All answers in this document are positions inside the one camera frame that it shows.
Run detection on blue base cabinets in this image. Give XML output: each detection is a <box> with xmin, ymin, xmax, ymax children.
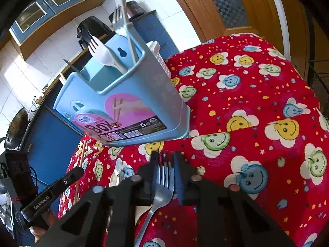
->
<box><xmin>18</xmin><ymin>9</ymin><xmax>180</xmax><ymax>211</ymax></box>

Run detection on white plastic fork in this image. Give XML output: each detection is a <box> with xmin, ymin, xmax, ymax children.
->
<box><xmin>88</xmin><ymin>36</ymin><xmax>127</xmax><ymax>74</ymax></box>

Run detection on black wire rack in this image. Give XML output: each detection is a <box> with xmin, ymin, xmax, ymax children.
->
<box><xmin>306</xmin><ymin>11</ymin><xmax>328</xmax><ymax>108</ymax></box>

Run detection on black air fryer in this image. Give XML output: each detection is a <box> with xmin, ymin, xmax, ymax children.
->
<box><xmin>76</xmin><ymin>16</ymin><xmax>112</xmax><ymax>50</ymax></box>

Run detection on steel table knife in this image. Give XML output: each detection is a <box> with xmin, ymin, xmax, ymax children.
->
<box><xmin>64</xmin><ymin>59</ymin><xmax>80</xmax><ymax>73</ymax></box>

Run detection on dark rice cooker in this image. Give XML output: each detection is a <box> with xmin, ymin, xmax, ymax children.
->
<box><xmin>126</xmin><ymin>1</ymin><xmax>146</xmax><ymax>21</ymax></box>

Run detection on person's left hand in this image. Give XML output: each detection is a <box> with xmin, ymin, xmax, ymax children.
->
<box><xmin>30</xmin><ymin>209</ymin><xmax>58</xmax><ymax>242</ymax></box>

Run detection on blue wall cabinets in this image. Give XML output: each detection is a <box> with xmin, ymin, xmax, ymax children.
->
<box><xmin>9</xmin><ymin>0</ymin><xmax>105</xmax><ymax>60</ymax></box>

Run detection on light blue chopsticks box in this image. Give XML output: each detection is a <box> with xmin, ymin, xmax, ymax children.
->
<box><xmin>53</xmin><ymin>23</ymin><xmax>190</xmax><ymax>147</ymax></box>

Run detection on wooden door with glass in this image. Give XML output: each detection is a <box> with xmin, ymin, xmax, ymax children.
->
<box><xmin>176</xmin><ymin>0</ymin><xmax>282</xmax><ymax>45</ymax></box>

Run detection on red smiley flower tablecloth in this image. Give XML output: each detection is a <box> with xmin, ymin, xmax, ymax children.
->
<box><xmin>57</xmin><ymin>32</ymin><xmax>329</xmax><ymax>247</ymax></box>

